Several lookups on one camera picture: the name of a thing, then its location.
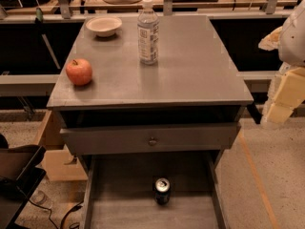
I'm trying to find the blue pepsi can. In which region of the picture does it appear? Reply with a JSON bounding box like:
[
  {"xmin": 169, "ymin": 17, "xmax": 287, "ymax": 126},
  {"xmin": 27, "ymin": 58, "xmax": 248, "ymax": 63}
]
[{"xmin": 154, "ymin": 177, "xmax": 171, "ymax": 205}]

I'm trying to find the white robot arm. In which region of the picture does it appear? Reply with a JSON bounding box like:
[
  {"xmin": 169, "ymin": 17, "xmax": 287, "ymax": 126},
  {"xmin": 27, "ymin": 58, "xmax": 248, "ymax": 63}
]
[{"xmin": 258, "ymin": 1, "xmax": 305, "ymax": 128}]

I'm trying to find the grey metal drawer cabinet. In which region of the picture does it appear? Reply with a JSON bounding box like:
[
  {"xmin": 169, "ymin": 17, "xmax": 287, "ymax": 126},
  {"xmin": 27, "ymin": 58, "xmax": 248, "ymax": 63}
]
[{"xmin": 46, "ymin": 14, "xmax": 254, "ymax": 229}]

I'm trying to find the round drawer knob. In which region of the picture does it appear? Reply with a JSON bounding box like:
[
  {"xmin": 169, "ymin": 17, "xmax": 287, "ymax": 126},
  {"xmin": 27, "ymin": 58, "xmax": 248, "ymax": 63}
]
[{"xmin": 149, "ymin": 137, "xmax": 157, "ymax": 146}]

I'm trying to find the grey top drawer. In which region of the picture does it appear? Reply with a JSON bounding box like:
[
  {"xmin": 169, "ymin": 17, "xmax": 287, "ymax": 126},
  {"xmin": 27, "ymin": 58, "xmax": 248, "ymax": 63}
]
[{"xmin": 60, "ymin": 105, "xmax": 240, "ymax": 155}]

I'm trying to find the grey open middle drawer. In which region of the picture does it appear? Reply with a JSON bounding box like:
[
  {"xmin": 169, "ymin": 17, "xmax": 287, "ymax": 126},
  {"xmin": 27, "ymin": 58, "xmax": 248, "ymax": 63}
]
[{"xmin": 81, "ymin": 151, "xmax": 230, "ymax": 229}]

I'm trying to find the red apple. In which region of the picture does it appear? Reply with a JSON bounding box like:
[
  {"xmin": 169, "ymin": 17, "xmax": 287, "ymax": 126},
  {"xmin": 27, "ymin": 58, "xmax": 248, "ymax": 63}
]
[{"xmin": 66, "ymin": 58, "xmax": 92, "ymax": 86}]

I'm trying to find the clear plastic water bottle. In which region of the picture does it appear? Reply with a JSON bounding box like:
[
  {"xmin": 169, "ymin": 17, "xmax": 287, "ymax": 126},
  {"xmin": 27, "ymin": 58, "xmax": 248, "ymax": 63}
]
[{"xmin": 137, "ymin": 0, "xmax": 159, "ymax": 65}]

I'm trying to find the white ceramic bowl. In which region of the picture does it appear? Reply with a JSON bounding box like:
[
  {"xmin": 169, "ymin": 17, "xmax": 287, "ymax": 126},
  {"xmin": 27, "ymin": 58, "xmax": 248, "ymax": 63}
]
[{"xmin": 86, "ymin": 16, "xmax": 122, "ymax": 37}]

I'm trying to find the cardboard box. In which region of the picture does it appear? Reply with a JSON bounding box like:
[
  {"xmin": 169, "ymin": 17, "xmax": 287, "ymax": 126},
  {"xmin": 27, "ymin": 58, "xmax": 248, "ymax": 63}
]
[{"xmin": 33, "ymin": 111, "xmax": 88, "ymax": 181}]

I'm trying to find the black bin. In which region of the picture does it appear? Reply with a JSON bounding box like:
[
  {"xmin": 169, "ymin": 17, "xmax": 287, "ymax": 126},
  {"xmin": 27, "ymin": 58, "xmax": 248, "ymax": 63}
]
[{"xmin": 0, "ymin": 135, "xmax": 46, "ymax": 229}]

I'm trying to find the black floor cable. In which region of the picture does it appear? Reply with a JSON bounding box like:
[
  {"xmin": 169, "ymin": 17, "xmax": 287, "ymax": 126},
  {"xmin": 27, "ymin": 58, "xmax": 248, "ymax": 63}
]
[{"xmin": 28, "ymin": 198, "xmax": 84, "ymax": 229}]

